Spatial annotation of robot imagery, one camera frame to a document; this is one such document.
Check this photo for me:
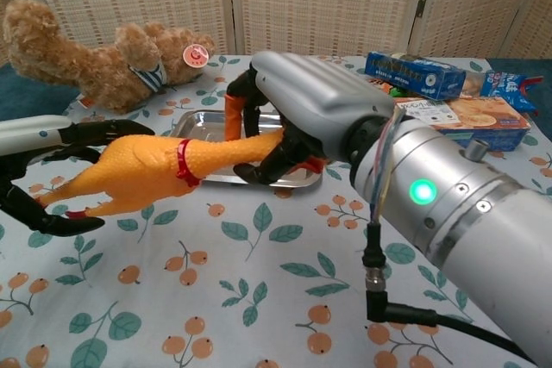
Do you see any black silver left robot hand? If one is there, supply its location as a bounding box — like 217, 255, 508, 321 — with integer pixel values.
0, 115, 156, 238

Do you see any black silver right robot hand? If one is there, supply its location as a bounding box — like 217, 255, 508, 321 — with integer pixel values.
225, 51, 396, 188

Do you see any yellow rubber chicken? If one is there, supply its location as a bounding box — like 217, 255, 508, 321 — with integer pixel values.
36, 131, 325, 219

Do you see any shiny metal tray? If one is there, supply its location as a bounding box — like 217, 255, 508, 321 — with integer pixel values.
166, 109, 324, 190

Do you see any brown teddy bear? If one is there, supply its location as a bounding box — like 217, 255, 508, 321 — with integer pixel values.
3, 0, 216, 115

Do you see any blue cookie box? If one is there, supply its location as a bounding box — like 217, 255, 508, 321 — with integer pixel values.
364, 51, 467, 100

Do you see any woven folding screen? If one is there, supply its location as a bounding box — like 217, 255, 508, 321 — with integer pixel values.
0, 0, 552, 67

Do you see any orange cracker box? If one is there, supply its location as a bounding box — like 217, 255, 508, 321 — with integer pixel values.
394, 96, 532, 153

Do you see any blue white snack bag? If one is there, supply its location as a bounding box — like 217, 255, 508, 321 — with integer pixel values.
461, 69, 540, 113

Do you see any thin coloured wire bundle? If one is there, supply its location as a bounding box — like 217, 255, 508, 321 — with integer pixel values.
369, 108, 405, 223

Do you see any black arm connector cable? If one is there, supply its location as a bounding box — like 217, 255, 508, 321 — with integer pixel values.
361, 221, 538, 365

